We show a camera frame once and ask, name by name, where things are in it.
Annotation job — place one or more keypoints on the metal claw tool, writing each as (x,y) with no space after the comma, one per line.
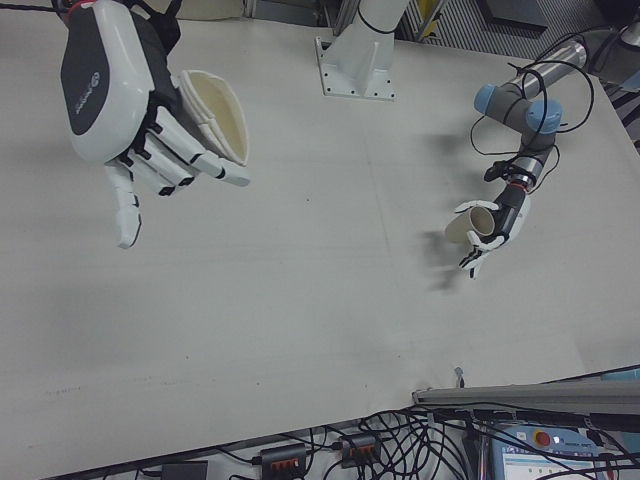
(458,376)

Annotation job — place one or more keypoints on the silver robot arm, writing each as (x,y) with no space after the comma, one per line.
(545,117)

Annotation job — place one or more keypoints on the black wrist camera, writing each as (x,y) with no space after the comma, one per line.
(496,171)

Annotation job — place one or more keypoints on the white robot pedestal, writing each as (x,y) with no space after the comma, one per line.
(357,65)

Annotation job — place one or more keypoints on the beige paper cup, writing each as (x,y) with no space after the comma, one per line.
(462,227)

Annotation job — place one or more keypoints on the aluminium profile post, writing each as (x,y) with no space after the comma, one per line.
(525,392)

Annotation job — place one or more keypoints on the black hub with orange ports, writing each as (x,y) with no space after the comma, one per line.
(284,457)
(359,450)

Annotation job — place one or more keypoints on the black rectangular box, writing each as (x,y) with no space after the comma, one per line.
(185,471)

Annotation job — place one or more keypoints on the yellow black striped bar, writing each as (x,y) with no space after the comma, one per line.
(430,17)

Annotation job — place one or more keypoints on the grey teach pendant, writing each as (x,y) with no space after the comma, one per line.
(530,455)

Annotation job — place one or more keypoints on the white paper cup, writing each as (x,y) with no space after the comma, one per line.
(227,120)

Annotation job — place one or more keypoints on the light blue plastic bin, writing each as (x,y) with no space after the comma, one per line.
(622,376)

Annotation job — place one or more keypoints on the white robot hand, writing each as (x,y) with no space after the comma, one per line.
(512,212)
(110,75)

